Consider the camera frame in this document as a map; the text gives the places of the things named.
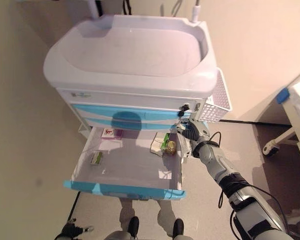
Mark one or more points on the pink white medicine box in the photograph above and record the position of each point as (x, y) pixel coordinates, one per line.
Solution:
(108, 132)

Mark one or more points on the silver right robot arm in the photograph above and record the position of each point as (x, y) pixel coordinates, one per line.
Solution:
(214, 162)

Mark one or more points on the gold cap medicine bottle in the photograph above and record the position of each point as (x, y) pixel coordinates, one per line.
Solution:
(170, 148)

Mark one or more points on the white perforated cart basket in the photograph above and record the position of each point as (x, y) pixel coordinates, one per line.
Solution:
(214, 110)

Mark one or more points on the grey left robot leg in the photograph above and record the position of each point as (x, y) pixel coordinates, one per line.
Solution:
(133, 225)

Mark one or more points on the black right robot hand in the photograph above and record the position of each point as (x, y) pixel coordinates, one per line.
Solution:
(194, 130)

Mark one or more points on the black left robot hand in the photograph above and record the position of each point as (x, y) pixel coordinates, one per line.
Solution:
(72, 230)

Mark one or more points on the silver metal cart latch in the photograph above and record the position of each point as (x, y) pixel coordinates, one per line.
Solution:
(197, 107)

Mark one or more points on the bright green medicine box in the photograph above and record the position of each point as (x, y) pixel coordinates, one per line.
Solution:
(166, 140)

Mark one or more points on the white cart post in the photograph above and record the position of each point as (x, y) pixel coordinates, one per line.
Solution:
(93, 7)

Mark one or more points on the grey robot leg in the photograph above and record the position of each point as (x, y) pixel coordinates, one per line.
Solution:
(133, 225)
(178, 227)

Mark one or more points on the white cart side rail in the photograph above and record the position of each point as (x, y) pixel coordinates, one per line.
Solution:
(82, 130)

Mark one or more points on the blue front cart drawer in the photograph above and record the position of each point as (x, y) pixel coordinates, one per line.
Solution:
(129, 165)
(94, 122)
(90, 111)

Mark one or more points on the white printed medicine box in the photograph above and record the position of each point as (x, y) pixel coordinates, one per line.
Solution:
(157, 144)

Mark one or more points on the white bed caster wheel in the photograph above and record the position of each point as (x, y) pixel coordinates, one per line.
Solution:
(270, 149)

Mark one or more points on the grey right robot leg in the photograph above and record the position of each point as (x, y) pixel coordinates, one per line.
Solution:
(178, 227)

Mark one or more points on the white medical cart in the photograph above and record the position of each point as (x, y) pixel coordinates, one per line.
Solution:
(127, 50)

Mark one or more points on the metal IV pole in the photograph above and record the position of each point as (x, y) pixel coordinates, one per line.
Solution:
(196, 10)

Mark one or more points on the green white medicine box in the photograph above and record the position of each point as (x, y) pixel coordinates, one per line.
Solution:
(96, 158)

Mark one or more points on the blue bed corner bumper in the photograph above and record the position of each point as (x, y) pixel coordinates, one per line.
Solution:
(282, 95)

